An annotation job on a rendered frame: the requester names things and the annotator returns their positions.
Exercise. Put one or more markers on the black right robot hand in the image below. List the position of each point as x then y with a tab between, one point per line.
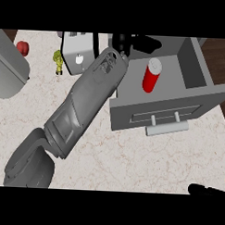
206	191

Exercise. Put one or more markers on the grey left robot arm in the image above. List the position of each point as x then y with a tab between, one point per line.
87	94

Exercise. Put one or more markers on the red can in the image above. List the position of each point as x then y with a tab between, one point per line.
150	78

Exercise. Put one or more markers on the grey drawer box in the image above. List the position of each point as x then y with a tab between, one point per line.
193	63

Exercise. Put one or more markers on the large rounded grey appliance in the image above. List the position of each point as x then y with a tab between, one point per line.
8	72

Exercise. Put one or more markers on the red apple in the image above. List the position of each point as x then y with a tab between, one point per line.
23	48

